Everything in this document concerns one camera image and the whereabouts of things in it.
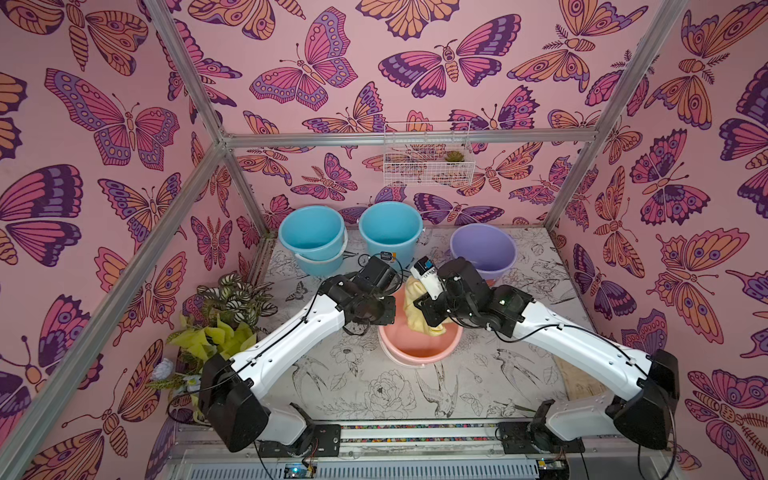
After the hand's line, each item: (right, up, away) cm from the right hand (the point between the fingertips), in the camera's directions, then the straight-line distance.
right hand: (417, 298), depth 75 cm
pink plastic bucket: (-4, -15, +15) cm, 21 cm away
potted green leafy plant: (-49, -6, +2) cm, 50 cm away
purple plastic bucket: (+24, +13, +20) cm, 34 cm away
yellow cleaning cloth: (0, -5, 0) cm, 5 cm away
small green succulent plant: (+13, +42, +19) cm, 48 cm away
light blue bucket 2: (-6, +20, +27) cm, 35 cm away
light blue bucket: (-32, +17, +28) cm, 46 cm away
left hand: (-6, -4, +3) cm, 8 cm away
